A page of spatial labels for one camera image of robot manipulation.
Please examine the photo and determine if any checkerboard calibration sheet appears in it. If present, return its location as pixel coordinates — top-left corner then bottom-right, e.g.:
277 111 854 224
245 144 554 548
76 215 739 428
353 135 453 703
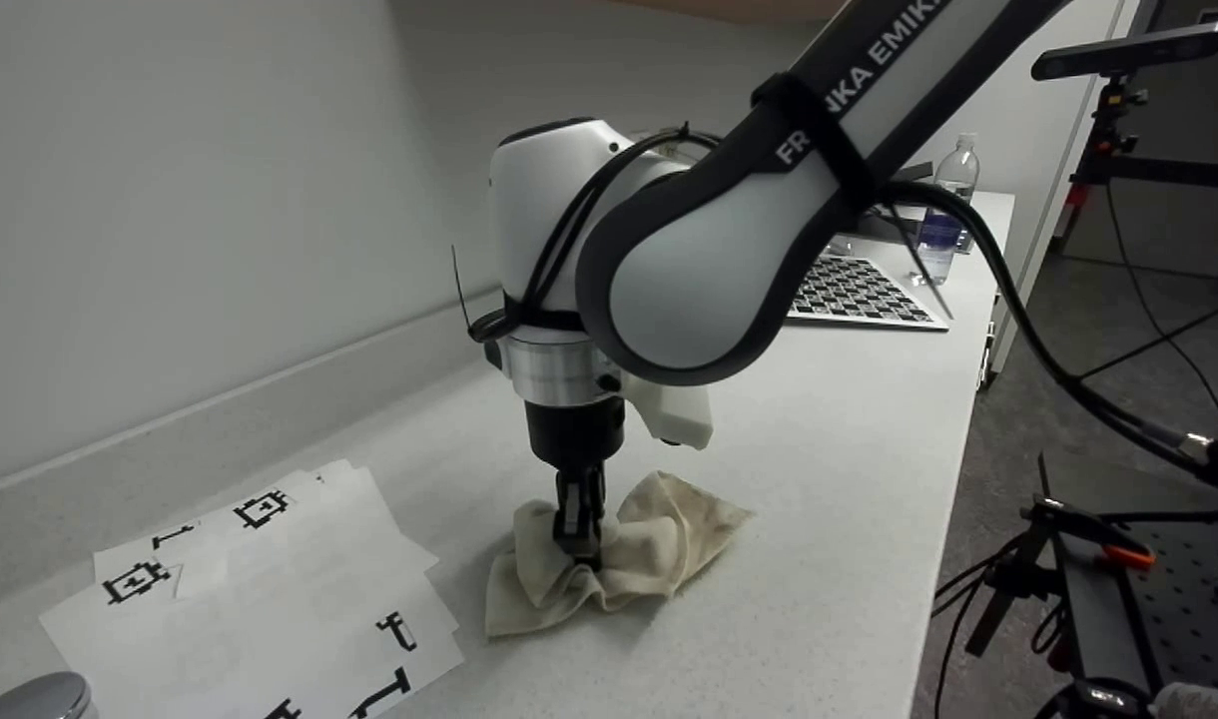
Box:
781 236 959 335

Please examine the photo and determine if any black stereo camera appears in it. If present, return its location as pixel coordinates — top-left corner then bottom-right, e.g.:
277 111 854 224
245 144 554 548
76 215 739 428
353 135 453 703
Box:
1028 16 1218 86

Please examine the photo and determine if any black tripod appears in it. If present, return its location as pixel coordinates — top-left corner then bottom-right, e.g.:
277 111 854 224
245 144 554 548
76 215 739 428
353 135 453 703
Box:
936 452 1173 719

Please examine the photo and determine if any clear water bottle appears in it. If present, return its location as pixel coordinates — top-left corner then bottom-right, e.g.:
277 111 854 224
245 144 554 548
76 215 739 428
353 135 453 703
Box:
914 134 986 292

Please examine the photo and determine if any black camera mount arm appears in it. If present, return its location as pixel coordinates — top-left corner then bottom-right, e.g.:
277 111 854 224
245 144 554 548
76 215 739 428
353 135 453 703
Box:
1060 74 1218 191

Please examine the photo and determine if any red-handled tool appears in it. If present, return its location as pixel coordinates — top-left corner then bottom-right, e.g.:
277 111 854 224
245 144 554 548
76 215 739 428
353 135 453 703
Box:
1093 536 1165 576

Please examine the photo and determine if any black optical breadboard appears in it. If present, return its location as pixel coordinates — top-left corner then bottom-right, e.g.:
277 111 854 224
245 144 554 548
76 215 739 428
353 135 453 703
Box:
1121 516 1218 699

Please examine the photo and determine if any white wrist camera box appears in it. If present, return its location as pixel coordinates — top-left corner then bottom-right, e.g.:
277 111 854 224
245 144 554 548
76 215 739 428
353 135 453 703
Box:
622 381 718 452

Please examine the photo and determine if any white printed paper sheet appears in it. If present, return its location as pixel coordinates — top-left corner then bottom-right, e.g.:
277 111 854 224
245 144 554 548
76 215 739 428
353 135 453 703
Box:
38 454 469 719

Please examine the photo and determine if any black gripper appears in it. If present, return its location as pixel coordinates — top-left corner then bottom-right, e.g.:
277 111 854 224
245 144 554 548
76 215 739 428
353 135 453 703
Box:
518 394 630 560

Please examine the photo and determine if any beige cloth towel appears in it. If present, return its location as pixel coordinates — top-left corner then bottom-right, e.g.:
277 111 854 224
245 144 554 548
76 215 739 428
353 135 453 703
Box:
478 466 761 645

